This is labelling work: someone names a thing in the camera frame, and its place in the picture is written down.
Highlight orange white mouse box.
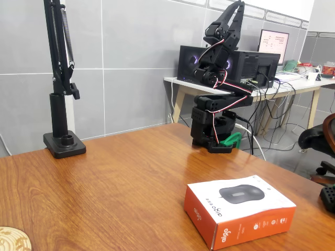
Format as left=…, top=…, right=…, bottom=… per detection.
left=183, top=175, right=297, bottom=251

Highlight black computer case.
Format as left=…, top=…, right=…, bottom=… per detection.
left=176, top=45, right=281, bottom=89

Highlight computer monitor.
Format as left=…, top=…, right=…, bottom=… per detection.
left=258, top=29, right=290, bottom=66

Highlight green bag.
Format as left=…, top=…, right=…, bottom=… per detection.
left=283, top=59, right=299, bottom=72

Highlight white desk wooden legs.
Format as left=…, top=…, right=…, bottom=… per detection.
left=163, top=70, right=335, bottom=136

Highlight green table clamp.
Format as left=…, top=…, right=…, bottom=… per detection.
left=219, top=132, right=242, bottom=150

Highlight red tin can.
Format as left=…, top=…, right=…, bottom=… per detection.
left=321, top=64, right=335, bottom=77

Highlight black office chair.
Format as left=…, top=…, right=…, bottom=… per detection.
left=297, top=113, right=335, bottom=185

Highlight black perforated block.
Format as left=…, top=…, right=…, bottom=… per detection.
left=319, top=182, right=335, bottom=213

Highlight round wooden coaster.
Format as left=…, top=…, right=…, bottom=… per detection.
left=0, top=226, right=32, bottom=251

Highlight red white servo cable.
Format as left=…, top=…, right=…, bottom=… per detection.
left=197, top=38, right=253, bottom=144

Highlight black cable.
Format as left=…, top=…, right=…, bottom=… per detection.
left=235, top=116, right=255, bottom=156

